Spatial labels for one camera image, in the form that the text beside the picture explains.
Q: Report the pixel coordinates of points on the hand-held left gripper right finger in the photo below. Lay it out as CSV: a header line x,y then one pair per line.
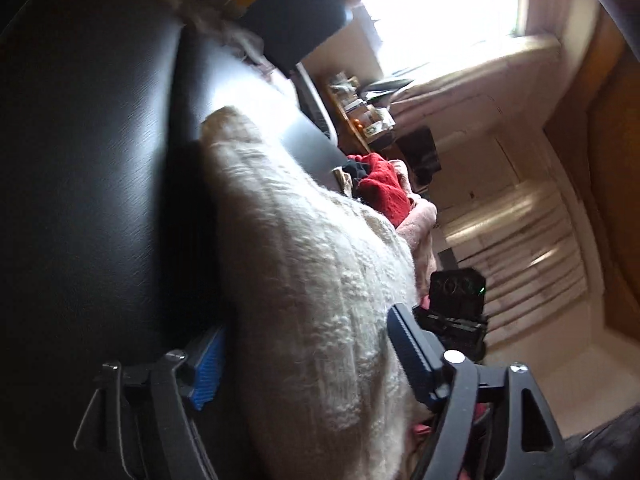
x,y
410,355

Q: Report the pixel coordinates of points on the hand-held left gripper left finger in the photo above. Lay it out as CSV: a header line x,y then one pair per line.
x,y
207,370

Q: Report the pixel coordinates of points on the cream knit sweater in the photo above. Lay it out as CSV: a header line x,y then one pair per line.
x,y
300,285

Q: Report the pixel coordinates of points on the pink cloth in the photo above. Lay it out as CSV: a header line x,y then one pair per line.
x,y
417,220

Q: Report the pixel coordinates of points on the red cloth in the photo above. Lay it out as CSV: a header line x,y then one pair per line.
x,y
385,185

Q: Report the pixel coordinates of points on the black cloth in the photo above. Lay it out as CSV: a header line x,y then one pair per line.
x,y
359,172

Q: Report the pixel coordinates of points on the wooden door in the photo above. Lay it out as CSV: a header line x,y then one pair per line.
x,y
615,185

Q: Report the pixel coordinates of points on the cluttered wooden side table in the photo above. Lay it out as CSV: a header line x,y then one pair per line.
x,y
360,115

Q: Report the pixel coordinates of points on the beige bed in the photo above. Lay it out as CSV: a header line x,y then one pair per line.
x,y
475,75

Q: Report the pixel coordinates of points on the dark cloth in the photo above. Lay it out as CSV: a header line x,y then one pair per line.
x,y
605,450

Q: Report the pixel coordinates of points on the black leather sofa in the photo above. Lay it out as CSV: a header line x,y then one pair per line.
x,y
100,160

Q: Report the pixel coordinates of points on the bright window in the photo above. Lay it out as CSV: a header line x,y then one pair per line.
x,y
440,10

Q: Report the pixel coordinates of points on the grey yellow blue chair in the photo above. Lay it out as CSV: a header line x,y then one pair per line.
x,y
295,25

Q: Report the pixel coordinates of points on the white printed cloth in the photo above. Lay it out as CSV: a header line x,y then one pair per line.
x,y
235,37

